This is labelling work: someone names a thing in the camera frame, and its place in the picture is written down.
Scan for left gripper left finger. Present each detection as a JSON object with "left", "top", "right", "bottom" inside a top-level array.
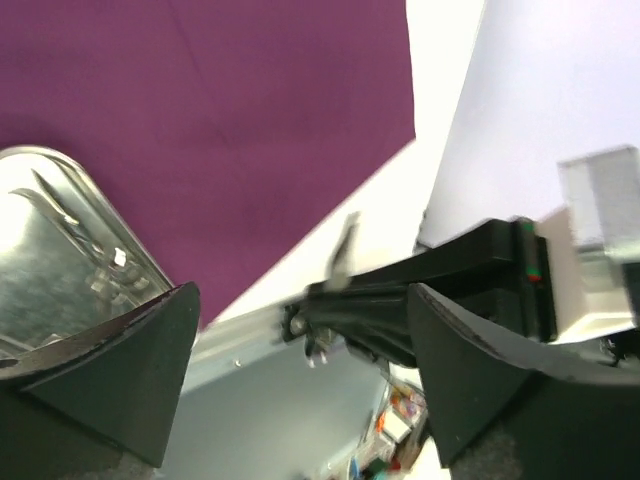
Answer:
[{"left": 1, "top": 283, "right": 200, "bottom": 468}]

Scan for steel instrument tray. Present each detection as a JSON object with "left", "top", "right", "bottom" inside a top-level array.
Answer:
[{"left": 1, "top": 145, "right": 173, "bottom": 362}]

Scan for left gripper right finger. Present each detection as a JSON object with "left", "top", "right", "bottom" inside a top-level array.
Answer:
[{"left": 407, "top": 284, "right": 639, "bottom": 468}]

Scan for steel forceps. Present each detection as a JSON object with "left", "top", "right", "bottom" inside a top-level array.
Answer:
[{"left": 8, "top": 169, "right": 128, "bottom": 270}]

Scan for front aluminium rail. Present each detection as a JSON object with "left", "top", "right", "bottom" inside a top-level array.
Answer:
[{"left": 184, "top": 304, "right": 292, "bottom": 390}]

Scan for purple surgical cloth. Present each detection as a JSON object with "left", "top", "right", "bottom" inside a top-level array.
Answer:
[{"left": 1, "top": 1, "right": 415, "bottom": 321}]

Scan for red and blue clutter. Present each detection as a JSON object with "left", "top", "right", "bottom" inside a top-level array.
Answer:
[{"left": 324, "top": 379, "right": 436, "bottom": 480}]

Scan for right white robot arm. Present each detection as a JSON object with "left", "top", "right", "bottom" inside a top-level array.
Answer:
[{"left": 282, "top": 146, "right": 639, "bottom": 368}]

